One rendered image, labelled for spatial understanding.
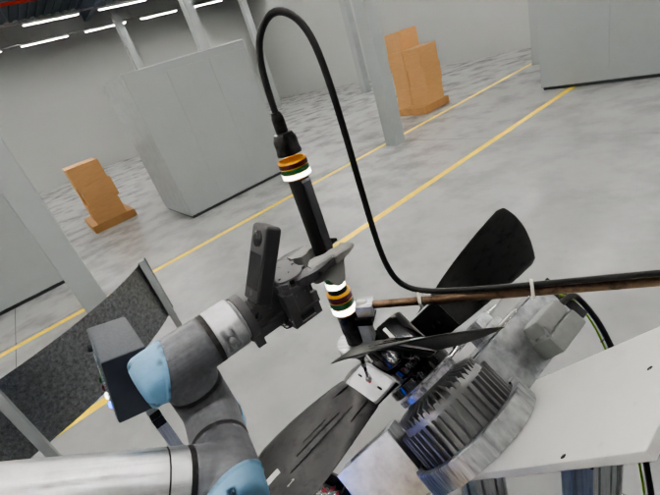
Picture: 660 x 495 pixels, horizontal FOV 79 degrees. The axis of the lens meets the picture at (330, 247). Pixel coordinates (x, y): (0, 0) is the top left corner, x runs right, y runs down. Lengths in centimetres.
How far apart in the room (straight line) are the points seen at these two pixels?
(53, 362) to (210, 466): 191
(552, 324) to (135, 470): 78
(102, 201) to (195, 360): 813
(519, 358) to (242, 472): 63
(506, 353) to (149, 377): 68
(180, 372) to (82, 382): 191
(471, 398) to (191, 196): 627
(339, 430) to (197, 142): 626
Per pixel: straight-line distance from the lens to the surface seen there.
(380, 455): 90
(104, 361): 120
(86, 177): 857
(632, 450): 53
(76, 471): 50
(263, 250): 56
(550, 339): 93
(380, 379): 82
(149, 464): 51
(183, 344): 56
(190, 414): 61
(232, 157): 702
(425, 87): 874
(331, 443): 77
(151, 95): 667
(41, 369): 236
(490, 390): 81
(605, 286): 68
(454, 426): 79
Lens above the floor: 178
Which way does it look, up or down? 26 degrees down
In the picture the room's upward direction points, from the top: 19 degrees counter-clockwise
